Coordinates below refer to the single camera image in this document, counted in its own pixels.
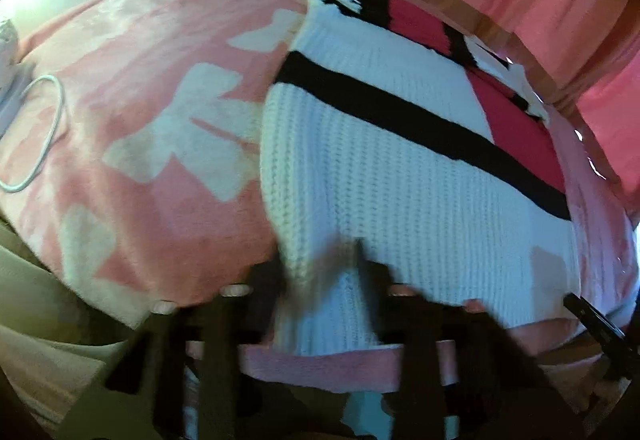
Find white charging cable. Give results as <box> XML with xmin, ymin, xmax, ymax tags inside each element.
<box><xmin>0</xmin><ymin>72</ymin><xmax>68</xmax><ymax>194</ymax></box>

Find pale bed sheet layers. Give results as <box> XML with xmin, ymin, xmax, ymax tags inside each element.
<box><xmin>1</xmin><ymin>222</ymin><xmax>131</xmax><ymax>436</ymax></box>

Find white red black knit sweater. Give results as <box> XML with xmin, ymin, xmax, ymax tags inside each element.
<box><xmin>258</xmin><ymin>0</ymin><xmax>584</xmax><ymax>357</ymax></box>

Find pink patterned bed blanket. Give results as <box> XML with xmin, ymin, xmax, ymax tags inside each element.
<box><xmin>1</xmin><ymin>0</ymin><xmax>639</xmax><ymax>392</ymax></box>

